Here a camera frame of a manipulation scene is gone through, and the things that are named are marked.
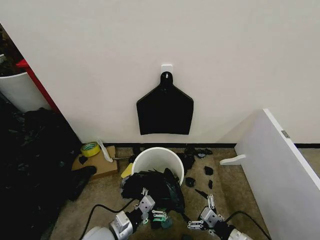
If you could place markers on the white plastic shoehorn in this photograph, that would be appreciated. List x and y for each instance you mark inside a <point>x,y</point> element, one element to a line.
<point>105,151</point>

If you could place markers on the white cabinet door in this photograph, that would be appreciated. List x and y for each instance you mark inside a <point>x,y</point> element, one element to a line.
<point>272,162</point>

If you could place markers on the tall white cylinder bin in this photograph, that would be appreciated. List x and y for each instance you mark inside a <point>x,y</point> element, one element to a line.
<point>20,90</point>

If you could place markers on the brown cardboard box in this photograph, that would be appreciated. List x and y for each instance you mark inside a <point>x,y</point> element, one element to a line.
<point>105,167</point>

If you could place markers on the black plastic scrap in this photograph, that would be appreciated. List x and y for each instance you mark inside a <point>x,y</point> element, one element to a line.
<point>187,161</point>
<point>190,182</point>
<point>83,159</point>
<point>204,152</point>
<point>189,151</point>
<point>210,184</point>
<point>208,170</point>

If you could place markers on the black garbage bag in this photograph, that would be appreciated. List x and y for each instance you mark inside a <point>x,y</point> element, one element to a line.
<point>160,187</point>

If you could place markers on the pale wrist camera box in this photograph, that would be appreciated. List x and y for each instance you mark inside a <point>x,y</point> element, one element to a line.
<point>146,203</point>
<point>211,216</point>

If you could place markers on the pile of black bags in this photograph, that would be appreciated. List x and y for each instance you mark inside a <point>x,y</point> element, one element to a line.
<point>32,162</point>

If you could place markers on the black flat hanging dustpan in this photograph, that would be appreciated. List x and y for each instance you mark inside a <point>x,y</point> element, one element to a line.
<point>165,115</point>

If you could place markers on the white round trash bin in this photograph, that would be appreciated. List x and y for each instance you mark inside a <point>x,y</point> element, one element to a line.
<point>172,160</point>

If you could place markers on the small metal door latch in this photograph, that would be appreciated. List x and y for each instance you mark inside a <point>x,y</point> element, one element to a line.
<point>285,134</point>

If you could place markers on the yellow tape roll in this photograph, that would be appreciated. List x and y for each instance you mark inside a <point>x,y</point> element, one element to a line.
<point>90,149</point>

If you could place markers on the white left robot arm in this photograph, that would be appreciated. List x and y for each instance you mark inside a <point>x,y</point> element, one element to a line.
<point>120,225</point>

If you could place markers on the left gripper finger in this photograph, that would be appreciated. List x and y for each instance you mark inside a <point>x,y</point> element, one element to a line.
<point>145,193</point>
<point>160,217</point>

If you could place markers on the white wall hook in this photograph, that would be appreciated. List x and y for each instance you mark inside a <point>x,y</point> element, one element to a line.
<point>163,67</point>

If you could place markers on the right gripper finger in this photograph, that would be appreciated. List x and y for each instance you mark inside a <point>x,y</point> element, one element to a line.
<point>197,224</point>
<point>210,201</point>

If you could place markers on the red metal frame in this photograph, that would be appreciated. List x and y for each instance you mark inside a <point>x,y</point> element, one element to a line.
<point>37,85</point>

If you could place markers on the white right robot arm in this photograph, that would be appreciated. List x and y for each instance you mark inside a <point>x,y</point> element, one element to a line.
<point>238,235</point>

